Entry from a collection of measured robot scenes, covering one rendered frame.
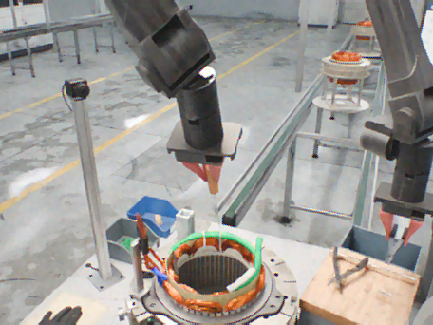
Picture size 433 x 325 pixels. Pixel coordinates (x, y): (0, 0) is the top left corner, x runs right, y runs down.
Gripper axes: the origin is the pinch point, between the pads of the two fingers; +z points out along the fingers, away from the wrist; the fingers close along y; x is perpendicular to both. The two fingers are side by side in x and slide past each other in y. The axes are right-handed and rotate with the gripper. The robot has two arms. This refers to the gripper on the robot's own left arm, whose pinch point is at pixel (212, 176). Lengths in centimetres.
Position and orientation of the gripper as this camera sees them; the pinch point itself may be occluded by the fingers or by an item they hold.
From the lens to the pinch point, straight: 65.8
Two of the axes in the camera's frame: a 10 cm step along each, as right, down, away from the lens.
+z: 1.1, 6.8, 7.2
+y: -9.6, -1.0, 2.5
